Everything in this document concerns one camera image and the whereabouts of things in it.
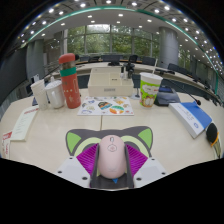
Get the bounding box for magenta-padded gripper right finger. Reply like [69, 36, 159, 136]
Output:
[124, 143, 168, 189]

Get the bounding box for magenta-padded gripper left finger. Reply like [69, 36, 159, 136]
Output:
[54, 143, 100, 189]

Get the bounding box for pink computer mouse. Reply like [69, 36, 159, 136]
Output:
[97, 134, 128, 180]

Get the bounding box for cat face mouse pad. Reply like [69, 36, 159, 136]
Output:
[65, 125, 154, 190]

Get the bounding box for blue and white book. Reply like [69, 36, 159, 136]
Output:
[168, 101, 213, 139]

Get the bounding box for white printed document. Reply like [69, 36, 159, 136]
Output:
[10, 105, 40, 142]

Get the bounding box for red and white leaflet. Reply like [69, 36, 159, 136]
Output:
[1, 130, 14, 159]

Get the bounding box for colourful sticker sheet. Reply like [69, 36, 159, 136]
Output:
[77, 96, 135, 117]

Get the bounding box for black desk microphone unit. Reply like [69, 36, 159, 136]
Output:
[154, 79, 202, 107]

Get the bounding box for white lidded ceramic mug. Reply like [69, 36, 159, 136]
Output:
[44, 79, 66, 110]

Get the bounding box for green printed paper cup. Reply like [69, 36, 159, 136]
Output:
[139, 59, 164, 109]

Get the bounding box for stack of white paper cups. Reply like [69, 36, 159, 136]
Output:
[30, 78, 50, 111]

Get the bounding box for red insulated drink bottle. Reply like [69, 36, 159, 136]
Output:
[58, 52, 82, 110]

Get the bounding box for white cardboard box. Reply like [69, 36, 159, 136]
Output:
[87, 67, 135, 98]

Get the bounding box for long curved conference desk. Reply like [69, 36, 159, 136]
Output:
[43, 60, 218, 98]

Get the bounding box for dark office chairs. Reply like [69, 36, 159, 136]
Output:
[78, 53, 201, 81]

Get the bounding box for ceiling lights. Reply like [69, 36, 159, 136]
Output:
[13, 0, 224, 71]

